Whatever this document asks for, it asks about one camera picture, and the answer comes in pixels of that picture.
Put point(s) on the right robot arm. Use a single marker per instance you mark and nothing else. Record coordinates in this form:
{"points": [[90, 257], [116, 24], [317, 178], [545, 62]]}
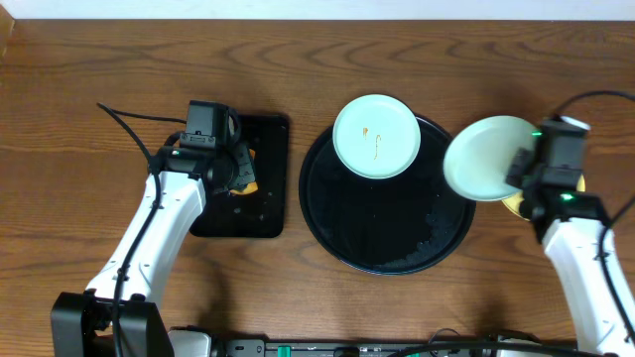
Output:
{"points": [[576, 235]]}

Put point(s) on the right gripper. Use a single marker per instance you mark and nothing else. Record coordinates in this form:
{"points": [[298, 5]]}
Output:
{"points": [[516, 167]]}

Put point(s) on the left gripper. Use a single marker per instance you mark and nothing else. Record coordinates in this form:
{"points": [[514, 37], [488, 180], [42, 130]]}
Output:
{"points": [[233, 155]]}

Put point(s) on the light blue plate top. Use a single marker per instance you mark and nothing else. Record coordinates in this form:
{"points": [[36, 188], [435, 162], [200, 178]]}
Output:
{"points": [[376, 136]]}

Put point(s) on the light blue plate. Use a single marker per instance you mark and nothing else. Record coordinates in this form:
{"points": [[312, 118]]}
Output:
{"points": [[477, 160], [376, 136]]}

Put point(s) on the black round tray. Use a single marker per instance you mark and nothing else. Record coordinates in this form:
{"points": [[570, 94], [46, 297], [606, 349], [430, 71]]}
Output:
{"points": [[393, 226]]}

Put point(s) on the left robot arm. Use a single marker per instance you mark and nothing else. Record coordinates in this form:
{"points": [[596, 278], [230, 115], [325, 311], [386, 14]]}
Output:
{"points": [[118, 314]]}

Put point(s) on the orange green scrub sponge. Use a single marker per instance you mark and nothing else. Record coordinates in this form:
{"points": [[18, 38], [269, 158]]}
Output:
{"points": [[248, 187]]}

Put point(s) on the yellow plate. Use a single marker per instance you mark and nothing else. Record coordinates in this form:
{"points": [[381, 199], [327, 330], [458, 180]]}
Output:
{"points": [[552, 198]]}

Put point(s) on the black rectangular tray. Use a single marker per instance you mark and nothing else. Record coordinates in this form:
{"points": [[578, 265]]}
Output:
{"points": [[259, 214]]}

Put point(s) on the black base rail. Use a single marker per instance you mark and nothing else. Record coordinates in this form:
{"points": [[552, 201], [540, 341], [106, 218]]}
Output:
{"points": [[260, 348]]}

